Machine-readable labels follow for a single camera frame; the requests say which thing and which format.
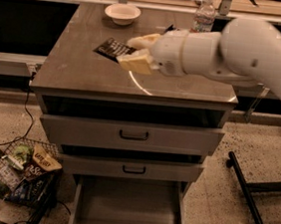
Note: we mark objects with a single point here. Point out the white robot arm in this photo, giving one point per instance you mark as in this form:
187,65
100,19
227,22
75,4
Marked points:
246,52

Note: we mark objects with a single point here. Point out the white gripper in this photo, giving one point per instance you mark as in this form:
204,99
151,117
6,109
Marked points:
168,52

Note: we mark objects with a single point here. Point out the green snack packet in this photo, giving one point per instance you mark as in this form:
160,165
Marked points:
23,153

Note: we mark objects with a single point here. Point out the middle grey drawer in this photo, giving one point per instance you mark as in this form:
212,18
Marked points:
130,168

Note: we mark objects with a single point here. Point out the yellow chip bag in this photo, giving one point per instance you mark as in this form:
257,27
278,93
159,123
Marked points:
45,160

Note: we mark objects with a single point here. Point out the clear plastic water bottle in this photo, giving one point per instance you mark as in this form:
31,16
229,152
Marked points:
203,18

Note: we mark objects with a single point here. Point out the bottom open grey drawer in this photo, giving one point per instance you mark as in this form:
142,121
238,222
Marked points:
103,200

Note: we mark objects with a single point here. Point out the grey drawer cabinet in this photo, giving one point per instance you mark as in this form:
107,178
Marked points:
75,81

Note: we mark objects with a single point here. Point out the white ceramic bowl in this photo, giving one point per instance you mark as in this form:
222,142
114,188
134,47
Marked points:
123,14

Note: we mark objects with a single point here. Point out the blue rxbar snack bar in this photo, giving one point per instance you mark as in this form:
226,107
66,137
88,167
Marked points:
170,28

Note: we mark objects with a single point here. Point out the black wire basket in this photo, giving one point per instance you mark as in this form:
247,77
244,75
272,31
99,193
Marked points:
27,185

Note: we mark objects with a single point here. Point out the top grey drawer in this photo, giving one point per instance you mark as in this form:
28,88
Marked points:
113,134

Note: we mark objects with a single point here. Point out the black rxbar chocolate bar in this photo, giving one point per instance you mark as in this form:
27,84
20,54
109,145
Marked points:
112,49

